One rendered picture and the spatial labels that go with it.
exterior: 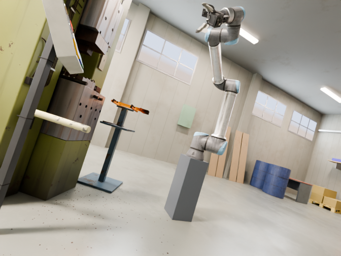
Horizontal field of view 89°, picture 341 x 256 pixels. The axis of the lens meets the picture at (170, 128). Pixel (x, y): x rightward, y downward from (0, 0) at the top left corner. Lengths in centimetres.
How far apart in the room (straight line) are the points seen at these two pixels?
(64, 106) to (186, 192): 128
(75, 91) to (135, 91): 337
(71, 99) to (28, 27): 49
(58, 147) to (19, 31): 78
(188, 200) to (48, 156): 124
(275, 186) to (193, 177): 456
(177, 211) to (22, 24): 183
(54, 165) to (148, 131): 354
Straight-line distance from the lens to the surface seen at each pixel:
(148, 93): 489
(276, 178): 611
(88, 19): 172
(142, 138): 485
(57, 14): 105
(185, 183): 173
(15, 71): 146
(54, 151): 158
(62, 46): 99
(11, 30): 158
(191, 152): 175
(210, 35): 142
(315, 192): 828
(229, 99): 176
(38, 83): 113
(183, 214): 185
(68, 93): 157
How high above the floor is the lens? 73
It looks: 3 degrees up
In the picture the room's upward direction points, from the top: 17 degrees clockwise
